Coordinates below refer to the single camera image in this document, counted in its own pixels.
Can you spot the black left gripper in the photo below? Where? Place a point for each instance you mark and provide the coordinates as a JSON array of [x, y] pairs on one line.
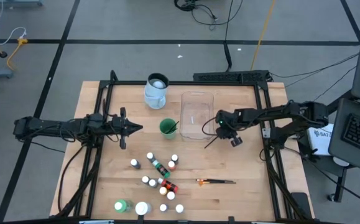
[[117, 127]]

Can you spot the black flat device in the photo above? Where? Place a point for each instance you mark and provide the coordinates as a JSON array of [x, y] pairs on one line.
[[301, 202]]

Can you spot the black power strip box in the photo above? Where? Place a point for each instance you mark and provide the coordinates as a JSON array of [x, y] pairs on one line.
[[229, 76]]

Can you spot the dark green acrylic paint bottle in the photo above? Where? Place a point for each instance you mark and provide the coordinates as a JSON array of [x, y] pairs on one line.
[[150, 155]]

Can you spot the purple acrylic paint bottle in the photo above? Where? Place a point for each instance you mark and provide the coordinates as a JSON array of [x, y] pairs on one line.
[[163, 207]]

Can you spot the dark brown acrylic paint bottle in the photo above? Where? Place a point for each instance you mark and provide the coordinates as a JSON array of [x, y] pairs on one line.
[[145, 179]]

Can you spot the thin paintbrush gold ferrule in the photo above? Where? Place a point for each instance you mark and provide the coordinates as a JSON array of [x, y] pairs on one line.
[[172, 129], [173, 126]]

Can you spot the green plastic cup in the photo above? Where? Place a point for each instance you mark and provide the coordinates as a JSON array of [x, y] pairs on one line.
[[164, 126]]

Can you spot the white printed box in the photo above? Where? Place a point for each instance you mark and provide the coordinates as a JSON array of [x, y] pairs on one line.
[[321, 140]]

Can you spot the black floor disc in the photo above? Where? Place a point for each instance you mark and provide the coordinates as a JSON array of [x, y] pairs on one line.
[[3, 54]]

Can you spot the white acrylic paint bottle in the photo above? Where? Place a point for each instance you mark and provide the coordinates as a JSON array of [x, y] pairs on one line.
[[179, 208], [171, 195]]

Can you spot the orange acrylic paint bottle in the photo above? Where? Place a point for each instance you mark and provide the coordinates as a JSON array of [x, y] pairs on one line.
[[171, 164]]

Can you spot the black acrylic paint bottle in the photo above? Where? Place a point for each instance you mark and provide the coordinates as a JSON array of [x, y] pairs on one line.
[[174, 157]]

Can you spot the blue acrylic paint bottle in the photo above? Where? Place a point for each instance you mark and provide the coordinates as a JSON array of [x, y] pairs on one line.
[[134, 162]]

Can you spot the white round object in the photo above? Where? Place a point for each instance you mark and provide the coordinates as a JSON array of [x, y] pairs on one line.
[[341, 161]]

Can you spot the thin paintbrush silver ferrule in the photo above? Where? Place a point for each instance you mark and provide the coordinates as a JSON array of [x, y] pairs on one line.
[[210, 143]]

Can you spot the red acrylic paint bottle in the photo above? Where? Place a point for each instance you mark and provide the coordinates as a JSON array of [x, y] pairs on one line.
[[169, 186]]

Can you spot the fan paintbrush orange bristles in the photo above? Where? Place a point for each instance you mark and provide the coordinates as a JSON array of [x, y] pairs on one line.
[[202, 183]]

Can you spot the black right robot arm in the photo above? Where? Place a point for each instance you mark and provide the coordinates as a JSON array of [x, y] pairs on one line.
[[276, 112]]

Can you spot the large green paint bottle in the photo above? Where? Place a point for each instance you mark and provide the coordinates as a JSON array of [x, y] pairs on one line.
[[119, 206]]

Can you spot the paintbrush black bristles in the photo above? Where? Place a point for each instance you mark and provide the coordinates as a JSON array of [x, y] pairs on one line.
[[220, 180]]

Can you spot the yellow acrylic paint bottle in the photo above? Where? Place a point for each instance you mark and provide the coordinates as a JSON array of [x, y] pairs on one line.
[[163, 190]]

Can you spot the black desk leg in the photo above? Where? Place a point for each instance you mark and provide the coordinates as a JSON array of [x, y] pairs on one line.
[[341, 186]]

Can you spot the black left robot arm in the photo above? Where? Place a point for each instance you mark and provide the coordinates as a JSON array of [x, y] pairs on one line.
[[43, 129]]

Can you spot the clear plastic bin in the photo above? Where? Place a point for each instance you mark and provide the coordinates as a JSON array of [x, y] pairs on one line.
[[195, 109]]

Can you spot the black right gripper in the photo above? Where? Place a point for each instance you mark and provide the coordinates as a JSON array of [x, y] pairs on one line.
[[228, 123]]

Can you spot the silver bar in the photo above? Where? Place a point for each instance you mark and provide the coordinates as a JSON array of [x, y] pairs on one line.
[[95, 222], [263, 222]]

